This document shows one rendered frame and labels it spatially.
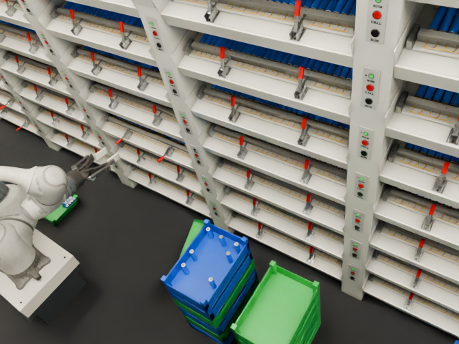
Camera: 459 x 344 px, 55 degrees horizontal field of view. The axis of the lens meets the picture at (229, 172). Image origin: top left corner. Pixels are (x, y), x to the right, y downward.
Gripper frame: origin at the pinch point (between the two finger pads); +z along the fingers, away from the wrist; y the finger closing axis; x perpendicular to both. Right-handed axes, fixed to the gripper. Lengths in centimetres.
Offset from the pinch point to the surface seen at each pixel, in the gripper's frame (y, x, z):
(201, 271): 58, -25, -13
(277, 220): 69, -26, 27
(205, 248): 54, -23, -4
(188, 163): 26.2, -8.2, 21.8
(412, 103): 114, 53, 14
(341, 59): 97, 65, 5
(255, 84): 70, 48, 10
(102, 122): -29.9, -5.6, 22.6
